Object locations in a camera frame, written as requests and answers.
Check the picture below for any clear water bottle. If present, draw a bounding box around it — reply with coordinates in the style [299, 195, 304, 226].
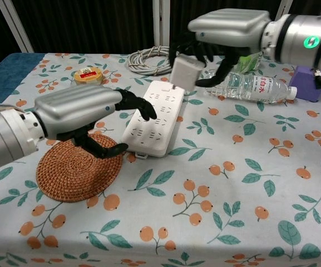
[204, 70, 298, 105]

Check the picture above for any white slotted metal upright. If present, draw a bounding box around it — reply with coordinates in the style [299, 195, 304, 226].
[0, 0, 35, 53]
[274, 0, 293, 15]
[152, 0, 172, 47]

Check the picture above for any white power strip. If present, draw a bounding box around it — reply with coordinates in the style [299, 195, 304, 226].
[121, 80, 184, 160]

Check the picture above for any purple foam block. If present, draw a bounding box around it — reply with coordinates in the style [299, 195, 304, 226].
[288, 65, 321, 103]

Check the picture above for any grey cable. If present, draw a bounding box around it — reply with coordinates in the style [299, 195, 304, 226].
[125, 46, 175, 76]

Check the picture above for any floral fruit print tablecloth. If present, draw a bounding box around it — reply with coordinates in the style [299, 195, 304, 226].
[0, 52, 321, 267]

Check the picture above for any round woven rattan coaster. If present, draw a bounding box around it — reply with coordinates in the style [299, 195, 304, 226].
[36, 132, 124, 202]

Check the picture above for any green labelled plastic bottle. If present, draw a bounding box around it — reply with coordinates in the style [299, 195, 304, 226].
[236, 51, 264, 74]

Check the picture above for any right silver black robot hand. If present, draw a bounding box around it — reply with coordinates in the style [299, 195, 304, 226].
[169, 8, 273, 88]

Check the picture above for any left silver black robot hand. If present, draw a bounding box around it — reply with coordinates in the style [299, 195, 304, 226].
[33, 85, 157, 160]

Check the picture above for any dark blue table cover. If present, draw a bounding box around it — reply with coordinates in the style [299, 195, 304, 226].
[0, 52, 46, 112]

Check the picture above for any white cube charger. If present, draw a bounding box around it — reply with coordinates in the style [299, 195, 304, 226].
[170, 55, 205, 90]

